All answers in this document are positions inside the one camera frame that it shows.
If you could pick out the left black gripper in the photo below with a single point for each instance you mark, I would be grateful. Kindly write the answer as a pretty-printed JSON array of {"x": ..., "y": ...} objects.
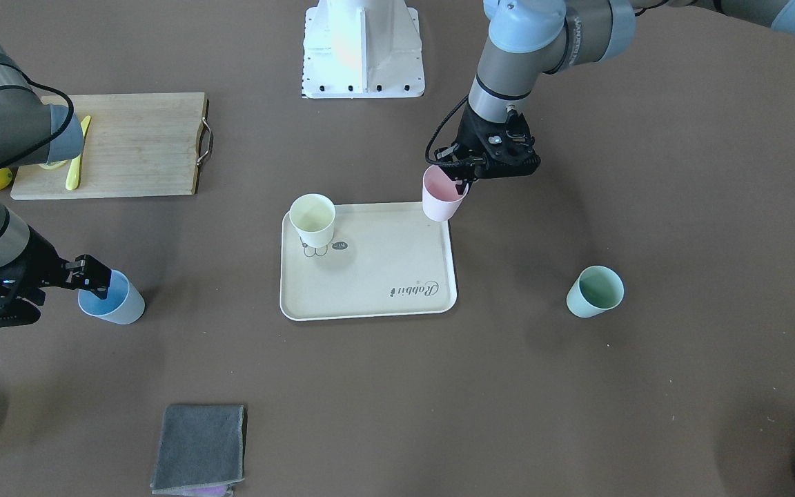
[{"x": 468, "y": 130}]

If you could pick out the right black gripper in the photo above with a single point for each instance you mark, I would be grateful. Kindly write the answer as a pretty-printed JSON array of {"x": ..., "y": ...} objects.
[{"x": 40, "y": 261}]

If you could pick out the pink cup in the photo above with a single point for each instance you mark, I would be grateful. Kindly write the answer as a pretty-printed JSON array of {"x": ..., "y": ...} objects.
[{"x": 440, "y": 199}]

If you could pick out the blue cup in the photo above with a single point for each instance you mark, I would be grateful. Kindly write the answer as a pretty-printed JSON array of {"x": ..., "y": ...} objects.
[{"x": 123, "y": 305}]

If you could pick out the cream yellow cup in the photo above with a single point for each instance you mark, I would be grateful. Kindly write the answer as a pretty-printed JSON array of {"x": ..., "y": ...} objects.
[{"x": 313, "y": 217}]

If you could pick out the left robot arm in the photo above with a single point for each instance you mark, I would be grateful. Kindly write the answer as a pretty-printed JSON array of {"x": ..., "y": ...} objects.
[{"x": 693, "y": 90}]

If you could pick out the cream rabbit tray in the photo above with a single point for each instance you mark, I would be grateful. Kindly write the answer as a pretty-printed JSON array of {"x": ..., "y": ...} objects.
[{"x": 384, "y": 259}]

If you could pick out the yellow plastic knife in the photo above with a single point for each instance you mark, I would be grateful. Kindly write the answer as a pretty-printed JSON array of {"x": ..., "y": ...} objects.
[{"x": 72, "y": 181}]

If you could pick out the lemon half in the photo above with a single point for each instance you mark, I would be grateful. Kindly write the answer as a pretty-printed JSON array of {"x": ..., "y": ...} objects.
[{"x": 54, "y": 165}]

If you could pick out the wooden cutting board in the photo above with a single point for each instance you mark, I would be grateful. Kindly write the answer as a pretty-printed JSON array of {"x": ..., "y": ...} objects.
[{"x": 137, "y": 145}]

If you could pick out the green cup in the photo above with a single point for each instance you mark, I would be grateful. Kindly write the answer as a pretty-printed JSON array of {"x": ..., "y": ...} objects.
[{"x": 597, "y": 289}]

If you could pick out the grey folded cloth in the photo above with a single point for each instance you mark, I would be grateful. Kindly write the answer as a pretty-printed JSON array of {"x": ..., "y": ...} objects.
[{"x": 201, "y": 450}]

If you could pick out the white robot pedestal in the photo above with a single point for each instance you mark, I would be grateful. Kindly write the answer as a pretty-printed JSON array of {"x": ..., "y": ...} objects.
[{"x": 362, "y": 49}]

